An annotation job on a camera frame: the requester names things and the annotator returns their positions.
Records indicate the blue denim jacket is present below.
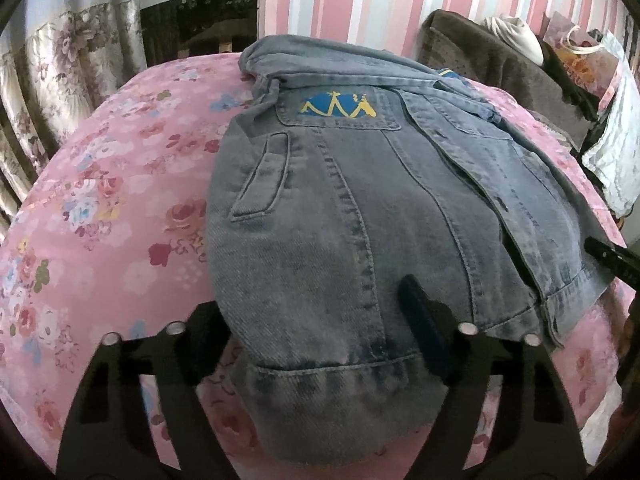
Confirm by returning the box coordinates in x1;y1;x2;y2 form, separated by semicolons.
205;35;612;465

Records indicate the white patterned plastic bag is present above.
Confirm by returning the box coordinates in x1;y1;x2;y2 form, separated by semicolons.
582;32;640;217

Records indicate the pink paper gift bag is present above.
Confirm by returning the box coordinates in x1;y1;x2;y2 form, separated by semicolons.
544;11;620;113

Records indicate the pink floral bed sheet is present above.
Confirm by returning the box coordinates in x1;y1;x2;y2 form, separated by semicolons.
1;54;634;479

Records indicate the white cloth bundle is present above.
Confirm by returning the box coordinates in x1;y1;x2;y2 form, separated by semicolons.
482;14;544;67

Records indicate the dark brown blanket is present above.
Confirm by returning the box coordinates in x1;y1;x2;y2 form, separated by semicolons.
418;10;598;152

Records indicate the floral beige curtain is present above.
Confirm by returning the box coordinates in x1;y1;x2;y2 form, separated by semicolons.
1;0;146;230

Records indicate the white and black appliance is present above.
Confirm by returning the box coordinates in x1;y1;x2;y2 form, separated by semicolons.
139;0;258;66

